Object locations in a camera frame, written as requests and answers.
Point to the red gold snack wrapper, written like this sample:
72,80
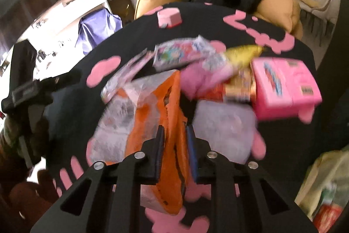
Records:
240,88

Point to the beige dining chair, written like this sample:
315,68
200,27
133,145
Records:
317,10

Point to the pink tissue packet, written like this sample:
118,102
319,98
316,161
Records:
181,51

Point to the yellow snack bag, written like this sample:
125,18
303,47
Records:
241,56

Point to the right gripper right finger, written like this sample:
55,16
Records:
243,198

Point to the yellow plastic trash bag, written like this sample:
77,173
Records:
330,167

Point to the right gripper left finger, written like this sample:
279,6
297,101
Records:
106,198

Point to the pink snack wrapper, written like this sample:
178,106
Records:
202,76

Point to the purple shopping bag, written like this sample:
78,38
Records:
95,27

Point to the red sleeve forearm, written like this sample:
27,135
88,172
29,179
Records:
23,202

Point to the orange snack bag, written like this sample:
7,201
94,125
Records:
132,117

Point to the green white snack bag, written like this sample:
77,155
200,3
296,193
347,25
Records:
330,194

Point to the white pink hexagonal box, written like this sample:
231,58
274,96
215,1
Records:
169,17

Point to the pink tissue box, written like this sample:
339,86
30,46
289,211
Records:
285,88

